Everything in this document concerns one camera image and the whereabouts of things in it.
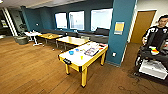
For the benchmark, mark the yellow wall poster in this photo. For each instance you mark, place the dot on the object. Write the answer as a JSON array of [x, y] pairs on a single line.
[[119, 28]]

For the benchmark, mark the brown wooden door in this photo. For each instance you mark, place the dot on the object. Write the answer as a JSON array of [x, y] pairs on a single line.
[[143, 26]]

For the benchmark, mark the orange game box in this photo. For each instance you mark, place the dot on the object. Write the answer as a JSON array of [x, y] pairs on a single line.
[[102, 46]]

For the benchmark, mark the colourful board game box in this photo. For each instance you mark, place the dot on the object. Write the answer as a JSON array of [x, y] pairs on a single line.
[[91, 51]]

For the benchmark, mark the yellow gaming table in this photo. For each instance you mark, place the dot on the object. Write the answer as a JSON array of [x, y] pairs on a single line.
[[78, 60]]

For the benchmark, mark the interior glass window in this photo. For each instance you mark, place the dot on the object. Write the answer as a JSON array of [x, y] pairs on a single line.
[[76, 20], [101, 20], [61, 20]]

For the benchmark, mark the dark bench sofa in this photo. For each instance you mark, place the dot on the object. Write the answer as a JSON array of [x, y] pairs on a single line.
[[96, 35]]

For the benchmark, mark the wooden top table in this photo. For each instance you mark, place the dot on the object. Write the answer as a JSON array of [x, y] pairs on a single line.
[[71, 40], [50, 36]]

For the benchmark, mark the grey round ottoman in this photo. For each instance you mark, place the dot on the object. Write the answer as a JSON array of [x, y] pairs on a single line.
[[22, 40]]

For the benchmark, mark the white folding table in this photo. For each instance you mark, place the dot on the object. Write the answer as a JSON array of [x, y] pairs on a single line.
[[32, 34]]

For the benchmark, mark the white wall outlet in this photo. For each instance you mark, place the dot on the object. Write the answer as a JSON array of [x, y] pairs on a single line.
[[114, 54]]

